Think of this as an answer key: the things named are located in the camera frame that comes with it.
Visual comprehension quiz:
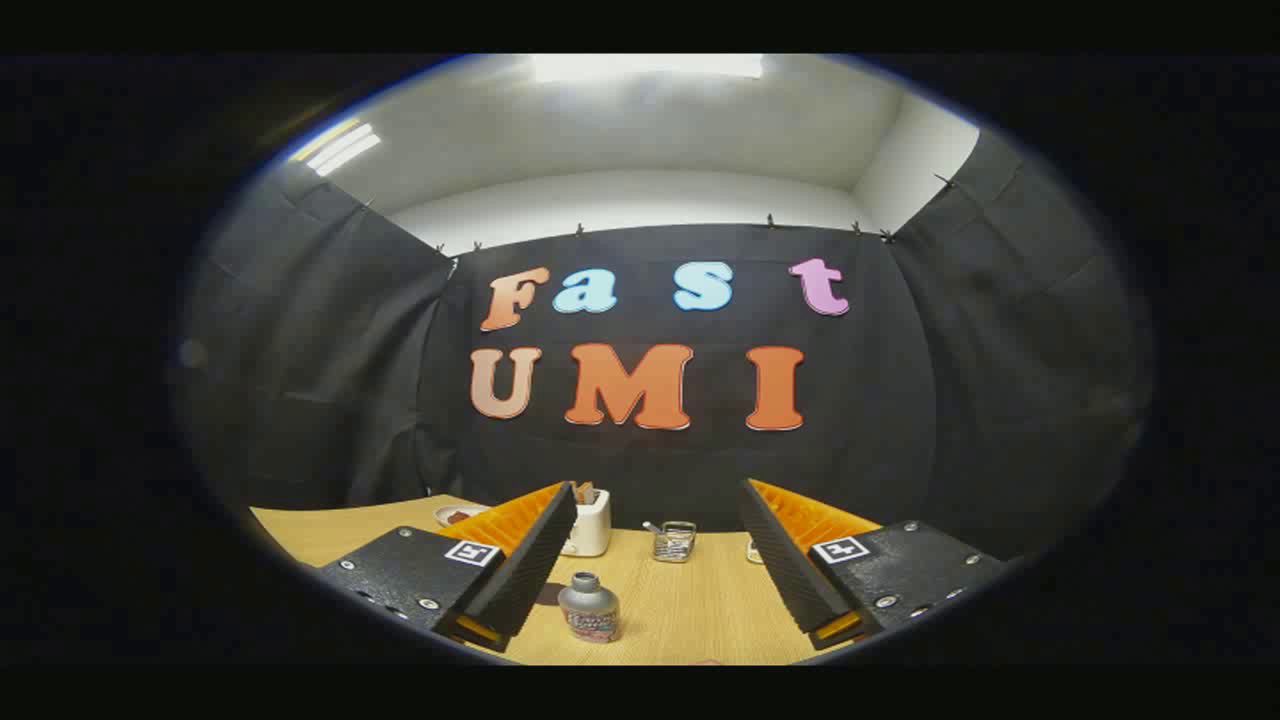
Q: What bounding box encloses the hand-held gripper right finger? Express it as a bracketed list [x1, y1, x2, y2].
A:
[740, 478, 1006, 651]

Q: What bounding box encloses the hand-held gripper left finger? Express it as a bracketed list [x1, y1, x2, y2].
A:
[318, 481, 579, 653]

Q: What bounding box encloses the silver juice bottle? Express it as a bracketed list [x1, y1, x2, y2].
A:
[558, 572, 622, 644]

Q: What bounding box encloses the white holder box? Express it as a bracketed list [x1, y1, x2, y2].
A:
[560, 482, 612, 558]

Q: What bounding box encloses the wooden table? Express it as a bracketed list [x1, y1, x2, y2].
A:
[250, 494, 871, 666]

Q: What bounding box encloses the small glass jar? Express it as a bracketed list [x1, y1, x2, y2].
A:
[652, 521, 698, 564]

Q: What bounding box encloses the ceiling light panel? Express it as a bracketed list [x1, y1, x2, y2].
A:
[532, 54, 766, 83]
[290, 120, 383, 178]

